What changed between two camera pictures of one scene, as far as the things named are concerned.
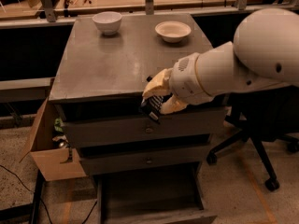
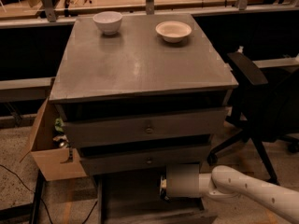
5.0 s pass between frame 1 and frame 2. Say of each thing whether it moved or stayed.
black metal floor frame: stayed
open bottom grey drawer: stayed
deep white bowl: stayed
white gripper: moved
